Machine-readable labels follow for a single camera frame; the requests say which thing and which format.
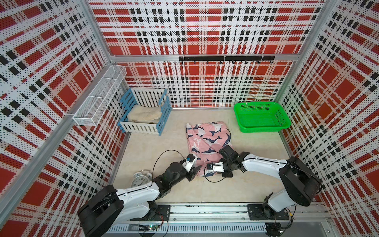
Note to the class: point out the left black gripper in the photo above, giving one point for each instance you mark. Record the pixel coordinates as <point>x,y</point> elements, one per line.
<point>191,174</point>

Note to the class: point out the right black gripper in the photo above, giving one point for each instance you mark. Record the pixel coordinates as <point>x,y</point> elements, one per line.
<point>225,174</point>

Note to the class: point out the pink shark print shorts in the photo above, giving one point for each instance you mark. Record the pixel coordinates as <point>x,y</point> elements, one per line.
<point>205,140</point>

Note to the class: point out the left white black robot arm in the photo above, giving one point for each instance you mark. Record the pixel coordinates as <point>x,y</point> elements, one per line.
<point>111,205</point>

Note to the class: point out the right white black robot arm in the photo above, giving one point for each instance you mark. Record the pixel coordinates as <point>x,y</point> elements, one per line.
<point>300,184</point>

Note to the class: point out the green plastic basket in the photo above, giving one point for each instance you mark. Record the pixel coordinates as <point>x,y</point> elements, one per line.
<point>258,117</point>

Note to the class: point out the white twin bell alarm clock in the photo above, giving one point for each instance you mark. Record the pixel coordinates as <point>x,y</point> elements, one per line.
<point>141,178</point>

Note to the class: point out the green circuit board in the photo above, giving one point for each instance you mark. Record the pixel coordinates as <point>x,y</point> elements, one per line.
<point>148,228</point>

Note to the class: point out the blue and white slatted crate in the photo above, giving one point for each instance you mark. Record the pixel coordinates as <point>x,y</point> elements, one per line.
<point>147,97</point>

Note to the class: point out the beige folded towel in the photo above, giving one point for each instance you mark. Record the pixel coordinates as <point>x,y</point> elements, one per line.
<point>143,114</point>

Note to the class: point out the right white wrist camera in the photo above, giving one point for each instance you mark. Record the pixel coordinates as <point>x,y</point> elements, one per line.
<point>215,167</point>

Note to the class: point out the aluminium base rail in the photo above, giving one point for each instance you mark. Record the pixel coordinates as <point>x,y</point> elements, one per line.
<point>230,220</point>

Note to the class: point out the black wall hook rail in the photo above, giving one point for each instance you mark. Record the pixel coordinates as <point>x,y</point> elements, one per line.
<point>257,58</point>

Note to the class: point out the white wire mesh shelf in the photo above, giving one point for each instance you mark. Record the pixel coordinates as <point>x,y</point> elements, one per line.
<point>100,95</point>

